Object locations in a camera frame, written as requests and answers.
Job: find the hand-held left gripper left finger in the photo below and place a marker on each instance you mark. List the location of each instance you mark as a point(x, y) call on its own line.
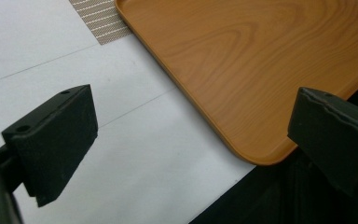
point(56, 137)

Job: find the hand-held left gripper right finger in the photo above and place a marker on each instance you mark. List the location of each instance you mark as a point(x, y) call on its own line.
point(335, 137)

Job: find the wooden tray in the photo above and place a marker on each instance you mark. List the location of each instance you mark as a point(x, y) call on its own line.
point(245, 68)

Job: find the beige woven placemat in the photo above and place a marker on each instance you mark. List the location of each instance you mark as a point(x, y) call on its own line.
point(101, 18)

